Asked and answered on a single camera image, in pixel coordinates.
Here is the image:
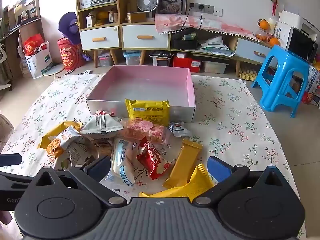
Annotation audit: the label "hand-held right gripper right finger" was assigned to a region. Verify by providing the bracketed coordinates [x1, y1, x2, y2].
[194, 156, 288, 207]

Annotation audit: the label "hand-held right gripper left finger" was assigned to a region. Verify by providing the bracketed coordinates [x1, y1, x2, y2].
[30, 155, 127, 208]

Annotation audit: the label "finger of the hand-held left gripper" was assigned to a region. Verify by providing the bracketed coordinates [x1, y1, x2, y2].
[0, 154, 22, 167]
[0, 171, 35, 192]

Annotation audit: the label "long white blue bread packet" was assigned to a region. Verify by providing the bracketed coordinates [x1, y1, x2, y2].
[104, 137, 137, 187]

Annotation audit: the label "beige cracker packet brown label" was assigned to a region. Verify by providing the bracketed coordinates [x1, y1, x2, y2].
[92, 139, 117, 160]

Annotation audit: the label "white crinkled dark-print packet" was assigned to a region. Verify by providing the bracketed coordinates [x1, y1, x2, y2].
[54, 140, 100, 172]

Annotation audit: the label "bright yellow snack packet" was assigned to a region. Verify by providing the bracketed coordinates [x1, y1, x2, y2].
[139, 164, 215, 198]

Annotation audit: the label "mustard yellow bar packet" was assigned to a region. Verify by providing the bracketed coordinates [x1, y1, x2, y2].
[162, 139, 203, 189]

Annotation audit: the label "white pyramid snack packet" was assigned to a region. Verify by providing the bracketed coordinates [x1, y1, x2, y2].
[80, 114, 124, 139]

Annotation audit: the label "yellow-edged orange print packet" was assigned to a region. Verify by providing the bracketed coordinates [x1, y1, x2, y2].
[37, 121, 84, 162]

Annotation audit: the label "red white snack packet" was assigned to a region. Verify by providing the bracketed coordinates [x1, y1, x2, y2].
[136, 136, 173, 180]

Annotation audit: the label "small red white packet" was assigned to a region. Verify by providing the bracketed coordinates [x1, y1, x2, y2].
[94, 109, 116, 117]

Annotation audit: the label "small white snack packet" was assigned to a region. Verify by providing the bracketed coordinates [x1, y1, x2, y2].
[168, 121, 192, 137]

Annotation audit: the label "pink rice crisp packet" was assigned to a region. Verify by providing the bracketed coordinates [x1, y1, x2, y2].
[121, 119, 167, 145]

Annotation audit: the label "large yellow biscuit packet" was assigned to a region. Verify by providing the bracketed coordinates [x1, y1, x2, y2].
[125, 99, 171, 127]

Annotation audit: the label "pink cardboard box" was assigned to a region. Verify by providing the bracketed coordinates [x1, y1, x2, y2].
[86, 65, 196, 123]

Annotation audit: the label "person's left hand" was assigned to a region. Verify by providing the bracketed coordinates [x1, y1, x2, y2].
[0, 211, 12, 226]

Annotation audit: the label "yellow egg tray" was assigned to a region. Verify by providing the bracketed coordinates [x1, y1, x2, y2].
[239, 67, 258, 82]

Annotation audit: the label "white shopping bag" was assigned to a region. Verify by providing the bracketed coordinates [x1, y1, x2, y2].
[24, 41, 54, 79]

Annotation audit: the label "white round base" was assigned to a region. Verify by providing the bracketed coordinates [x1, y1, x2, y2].
[43, 64, 66, 77]

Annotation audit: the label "clear bin white lid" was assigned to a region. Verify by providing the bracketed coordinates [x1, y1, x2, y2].
[202, 60, 229, 74]

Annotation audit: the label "clear storage bin pink contents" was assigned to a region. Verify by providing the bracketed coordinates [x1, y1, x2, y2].
[97, 51, 113, 67]

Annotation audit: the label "white office chair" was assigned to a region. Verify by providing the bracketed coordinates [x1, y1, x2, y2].
[0, 44, 13, 92]

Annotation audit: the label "red cardboard box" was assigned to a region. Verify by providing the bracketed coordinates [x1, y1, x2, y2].
[172, 56, 202, 73]

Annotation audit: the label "clear bin blue lid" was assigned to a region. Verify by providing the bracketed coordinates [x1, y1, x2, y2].
[123, 51, 145, 66]

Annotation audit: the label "red round gift box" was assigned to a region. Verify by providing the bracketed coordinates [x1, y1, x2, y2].
[57, 37, 86, 71]

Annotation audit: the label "low wooden drawer cabinet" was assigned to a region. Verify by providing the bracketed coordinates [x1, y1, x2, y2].
[120, 21, 172, 65]

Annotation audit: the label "red gift bag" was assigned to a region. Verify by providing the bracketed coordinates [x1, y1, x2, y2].
[22, 33, 47, 55]

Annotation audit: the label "white box dark lid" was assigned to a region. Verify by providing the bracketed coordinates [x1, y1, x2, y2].
[149, 51, 174, 67]

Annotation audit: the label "pile of folded cloths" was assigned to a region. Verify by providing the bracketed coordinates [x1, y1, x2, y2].
[194, 36, 235, 57]

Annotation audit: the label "light blue drawer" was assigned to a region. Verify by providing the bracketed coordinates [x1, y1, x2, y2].
[235, 38, 275, 64]

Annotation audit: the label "black bag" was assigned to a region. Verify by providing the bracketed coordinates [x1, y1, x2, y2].
[172, 29, 200, 50]

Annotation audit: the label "colourful cardboard box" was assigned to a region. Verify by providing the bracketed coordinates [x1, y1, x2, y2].
[301, 65, 320, 105]

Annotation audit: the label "blue plastic stool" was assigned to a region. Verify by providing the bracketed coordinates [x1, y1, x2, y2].
[251, 45, 315, 118]

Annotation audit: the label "wooden bookcase desk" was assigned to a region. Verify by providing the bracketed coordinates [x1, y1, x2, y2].
[0, 0, 43, 80]

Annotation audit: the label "jar of small oranges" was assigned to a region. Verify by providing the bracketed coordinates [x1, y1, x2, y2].
[255, 29, 272, 42]

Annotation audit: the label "white brown small box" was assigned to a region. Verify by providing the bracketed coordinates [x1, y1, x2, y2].
[86, 14, 97, 28]

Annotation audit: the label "purple plush toy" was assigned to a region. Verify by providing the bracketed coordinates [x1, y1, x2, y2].
[58, 11, 81, 45]

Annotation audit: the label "white microwave oven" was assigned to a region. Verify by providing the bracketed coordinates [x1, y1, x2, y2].
[276, 21, 319, 64]

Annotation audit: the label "white printed carton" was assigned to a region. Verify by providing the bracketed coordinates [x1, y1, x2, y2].
[272, 21, 290, 47]

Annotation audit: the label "small cardboard box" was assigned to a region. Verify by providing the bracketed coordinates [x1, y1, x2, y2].
[126, 12, 147, 23]

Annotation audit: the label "pink floral cover cloth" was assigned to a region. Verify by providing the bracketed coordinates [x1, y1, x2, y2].
[154, 14, 260, 42]

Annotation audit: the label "tall wooden shelf cabinet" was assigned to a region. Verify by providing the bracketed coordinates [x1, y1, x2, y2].
[75, 0, 138, 68]

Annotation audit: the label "white printer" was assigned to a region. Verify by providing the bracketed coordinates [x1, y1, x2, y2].
[279, 10, 320, 38]

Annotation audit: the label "white desk fan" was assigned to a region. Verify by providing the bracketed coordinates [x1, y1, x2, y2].
[136, 0, 160, 20]

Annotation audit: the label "white drawer wooden handle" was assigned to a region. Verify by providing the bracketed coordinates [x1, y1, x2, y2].
[79, 26, 120, 51]
[122, 25, 169, 49]

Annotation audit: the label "grey wall socket strip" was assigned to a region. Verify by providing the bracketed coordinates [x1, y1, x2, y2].
[189, 2, 215, 14]

